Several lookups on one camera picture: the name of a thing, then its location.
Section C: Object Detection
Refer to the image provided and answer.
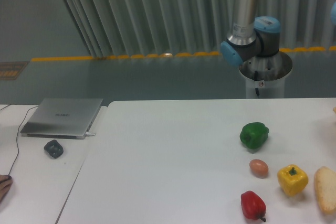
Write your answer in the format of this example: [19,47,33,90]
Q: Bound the black thin cable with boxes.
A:
[0,103,40,177]

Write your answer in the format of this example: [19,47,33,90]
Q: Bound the silver closed laptop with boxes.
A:
[20,98,103,139]

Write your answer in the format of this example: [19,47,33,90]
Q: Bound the triangular toasted bread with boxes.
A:
[314,166,335,215]

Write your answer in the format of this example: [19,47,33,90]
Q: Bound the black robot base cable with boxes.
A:
[253,70,260,98]

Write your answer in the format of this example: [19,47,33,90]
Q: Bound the small black plastic part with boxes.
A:
[44,140,64,159]

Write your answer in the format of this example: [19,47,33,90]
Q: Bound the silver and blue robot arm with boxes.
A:
[221,0,335,66]

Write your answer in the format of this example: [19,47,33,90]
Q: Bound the red bell pepper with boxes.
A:
[241,190,266,222]

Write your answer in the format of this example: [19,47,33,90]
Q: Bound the person's hand on mouse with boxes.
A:
[0,175,13,201]

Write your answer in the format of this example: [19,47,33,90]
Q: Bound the yellow bell pepper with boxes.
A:
[277,164,309,197]

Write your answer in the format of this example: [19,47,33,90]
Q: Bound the green bell pepper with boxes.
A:
[239,122,269,150]

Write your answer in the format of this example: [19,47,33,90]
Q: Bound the white cylindrical robot pedestal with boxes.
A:
[239,51,293,99]

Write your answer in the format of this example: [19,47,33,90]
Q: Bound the brown egg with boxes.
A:
[249,159,269,177]

